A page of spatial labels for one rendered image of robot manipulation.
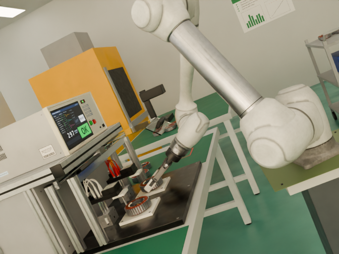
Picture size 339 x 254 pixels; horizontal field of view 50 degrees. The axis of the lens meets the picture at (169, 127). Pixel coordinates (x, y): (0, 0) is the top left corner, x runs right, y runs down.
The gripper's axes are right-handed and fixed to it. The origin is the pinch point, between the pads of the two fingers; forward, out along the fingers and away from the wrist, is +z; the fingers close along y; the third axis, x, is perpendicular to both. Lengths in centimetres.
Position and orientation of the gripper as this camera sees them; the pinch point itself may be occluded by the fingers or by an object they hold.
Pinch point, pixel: (151, 182)
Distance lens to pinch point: 177.0
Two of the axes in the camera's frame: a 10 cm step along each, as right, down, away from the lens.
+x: 8.0, 6.1, 0.0
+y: -1.8, 2.3, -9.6
